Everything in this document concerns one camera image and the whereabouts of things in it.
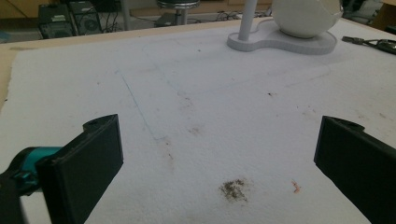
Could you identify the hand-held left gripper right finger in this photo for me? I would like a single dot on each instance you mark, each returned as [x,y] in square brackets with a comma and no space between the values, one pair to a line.
[358,155]

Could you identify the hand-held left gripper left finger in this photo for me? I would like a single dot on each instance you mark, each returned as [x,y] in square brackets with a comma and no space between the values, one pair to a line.
[84,165]

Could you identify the black tool on table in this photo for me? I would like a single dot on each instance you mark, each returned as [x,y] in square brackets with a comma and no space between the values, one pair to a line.
[373,43]

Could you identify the white stand base with pole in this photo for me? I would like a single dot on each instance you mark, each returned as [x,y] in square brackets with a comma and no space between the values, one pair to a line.
[274,42]

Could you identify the black computer tower with fan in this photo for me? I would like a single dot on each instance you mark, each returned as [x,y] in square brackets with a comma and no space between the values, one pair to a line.
[85,18]

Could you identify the white round bowl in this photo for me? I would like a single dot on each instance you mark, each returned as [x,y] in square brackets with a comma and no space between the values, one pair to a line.
[303,17]

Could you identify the metal table leg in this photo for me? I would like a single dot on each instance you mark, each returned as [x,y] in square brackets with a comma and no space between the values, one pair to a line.
[125,14]

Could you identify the stool with metal pedestal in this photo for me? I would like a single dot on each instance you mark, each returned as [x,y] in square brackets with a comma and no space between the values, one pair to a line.
[178,11]

